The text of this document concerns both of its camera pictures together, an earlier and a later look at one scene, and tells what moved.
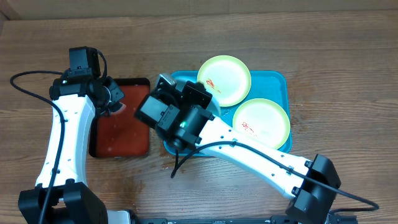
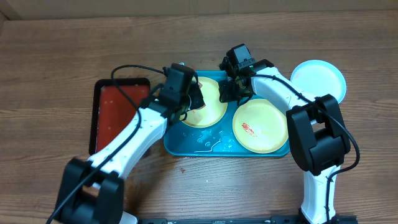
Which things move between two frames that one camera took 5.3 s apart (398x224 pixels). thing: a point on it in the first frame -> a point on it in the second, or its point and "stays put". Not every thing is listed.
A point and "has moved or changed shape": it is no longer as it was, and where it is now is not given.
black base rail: x=273 y=219 stays put
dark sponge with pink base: x=115 y=107 has moved or changed shape
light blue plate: x=213 y=106 -> x=318 y=78
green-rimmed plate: x=226 y=78 has moved or changed shape
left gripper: x=111 y=85 -> x=188 y=89
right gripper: x=193 y=98 -> x=227 y=87
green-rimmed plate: x=263 y=119 stays put
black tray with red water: x=122 y=135 stays put
